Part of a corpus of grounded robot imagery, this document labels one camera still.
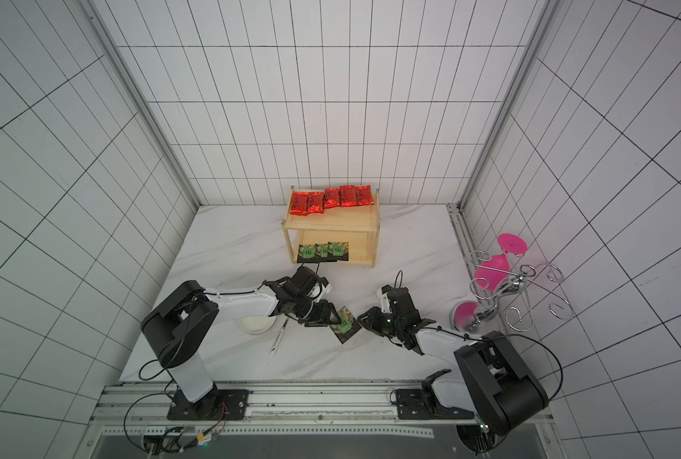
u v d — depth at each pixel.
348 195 0.92
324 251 1.03
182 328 0.47
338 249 1.03
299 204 0.90
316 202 0.90
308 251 1.03
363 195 0.92
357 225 0.89
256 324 0.83
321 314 0.77
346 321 0.87
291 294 0.70
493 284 0.71
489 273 0.68
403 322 0.70
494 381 0.43
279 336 0.84
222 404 0.72
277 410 0.73
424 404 0.65
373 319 0.78
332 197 0.90
